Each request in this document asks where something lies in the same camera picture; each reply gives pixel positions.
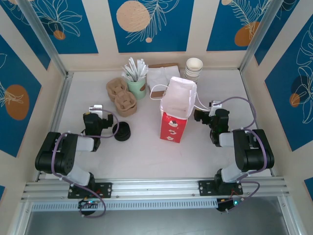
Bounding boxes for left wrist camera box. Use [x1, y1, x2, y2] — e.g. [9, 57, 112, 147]
[88, 104, 103, 114]

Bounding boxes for stack of paper cups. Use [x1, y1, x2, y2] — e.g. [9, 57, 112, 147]
[184, 57, 204, 84]

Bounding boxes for grey metal shelf panel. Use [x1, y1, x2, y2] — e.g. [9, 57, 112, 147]
[23, 210, 291, 235]

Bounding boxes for aluminium frame post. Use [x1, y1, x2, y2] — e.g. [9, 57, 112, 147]
[4, 199, 34, 235]
[239, 0, 279, 73]
[17, 0, 74, 79]
[277, 195, 304, 235]

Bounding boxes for mint green holder cup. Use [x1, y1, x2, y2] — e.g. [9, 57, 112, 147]
[126, 75, 147, 100]

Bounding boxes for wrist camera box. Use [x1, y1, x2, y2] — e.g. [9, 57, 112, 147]
[88, 104, 103, 114]
[208, 100, 223, 110]

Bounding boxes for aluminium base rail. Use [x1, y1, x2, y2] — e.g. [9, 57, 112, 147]
[21, 176, 292, 203]

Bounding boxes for brown pulp cup carrier stack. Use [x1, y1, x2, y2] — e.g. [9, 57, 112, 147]
[105, 77, 137, 118]

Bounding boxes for white napkins on brown tray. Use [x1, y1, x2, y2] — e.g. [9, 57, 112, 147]
[146, 63, 182, 100]

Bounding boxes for red and white paper bag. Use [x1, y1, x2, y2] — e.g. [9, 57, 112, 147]
[150, 76, 211, 144]

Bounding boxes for stack of black lids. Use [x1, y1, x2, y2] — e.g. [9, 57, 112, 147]
[112, 121, 132, 142]

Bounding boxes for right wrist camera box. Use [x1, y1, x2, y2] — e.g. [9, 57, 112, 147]
[208, 100, 223, 110]

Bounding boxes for stack of white napkins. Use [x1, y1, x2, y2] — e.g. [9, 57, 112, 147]
[146, 66, 181, 93]

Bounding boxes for grey slotted cable duct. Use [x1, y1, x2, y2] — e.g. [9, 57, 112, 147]
[30, 198, 219, 212]

